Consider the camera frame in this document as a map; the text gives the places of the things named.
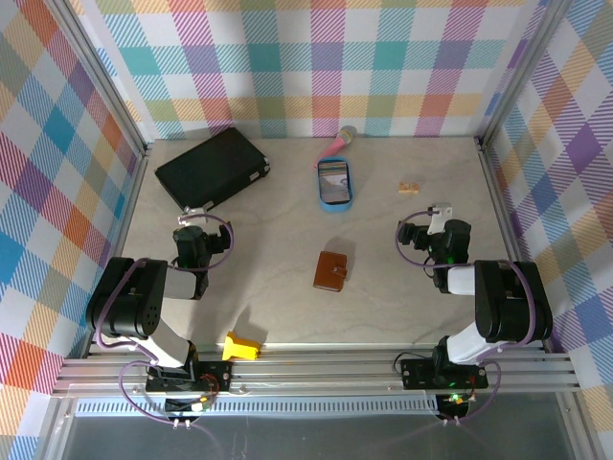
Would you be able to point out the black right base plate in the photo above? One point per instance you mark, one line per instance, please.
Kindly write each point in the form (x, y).
(416, 376)

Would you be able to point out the yellow plastic finger part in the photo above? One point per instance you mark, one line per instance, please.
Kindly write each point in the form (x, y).
(239, 349)

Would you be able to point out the small tan block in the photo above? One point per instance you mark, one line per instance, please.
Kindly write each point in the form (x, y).
(408, 188)

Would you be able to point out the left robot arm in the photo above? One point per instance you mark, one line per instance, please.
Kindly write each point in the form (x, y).
(129, 297)

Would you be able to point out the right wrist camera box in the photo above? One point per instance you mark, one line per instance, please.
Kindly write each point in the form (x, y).
(438, 215)

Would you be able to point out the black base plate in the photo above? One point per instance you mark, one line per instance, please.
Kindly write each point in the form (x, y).
(218, 378)
(416, 376)

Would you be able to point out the black hard case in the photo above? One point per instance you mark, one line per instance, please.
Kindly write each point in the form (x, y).
(211, 167)

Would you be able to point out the aluminium frame post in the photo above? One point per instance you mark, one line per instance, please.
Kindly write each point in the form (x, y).
(519, 72)
(103, 72)

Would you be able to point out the small controller board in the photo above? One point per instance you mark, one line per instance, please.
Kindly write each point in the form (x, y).
(455, 405)
(184, 406)

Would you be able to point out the pink toy microphone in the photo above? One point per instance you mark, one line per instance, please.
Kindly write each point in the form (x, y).
(340, 141)

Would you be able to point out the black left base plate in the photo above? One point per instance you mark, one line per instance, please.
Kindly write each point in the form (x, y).
(218, 378)

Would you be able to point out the aluminium side rail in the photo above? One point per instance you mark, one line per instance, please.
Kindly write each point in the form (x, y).
(505, 215)
(124, 225)

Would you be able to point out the brown leather card holder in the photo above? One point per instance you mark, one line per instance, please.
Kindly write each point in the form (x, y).
(328, 273)

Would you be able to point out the grey metal panel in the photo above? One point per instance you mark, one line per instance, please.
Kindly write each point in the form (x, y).
(311, 438)

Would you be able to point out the credit card stack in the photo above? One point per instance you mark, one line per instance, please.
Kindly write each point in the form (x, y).
(335, 187)

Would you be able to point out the aluminium frame rail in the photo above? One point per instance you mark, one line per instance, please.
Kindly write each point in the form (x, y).
(311, 371)

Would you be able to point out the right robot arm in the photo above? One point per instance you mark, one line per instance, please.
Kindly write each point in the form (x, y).
(507, 306)

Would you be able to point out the blue oval tray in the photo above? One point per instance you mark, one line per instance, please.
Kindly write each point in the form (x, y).
(337, 207)

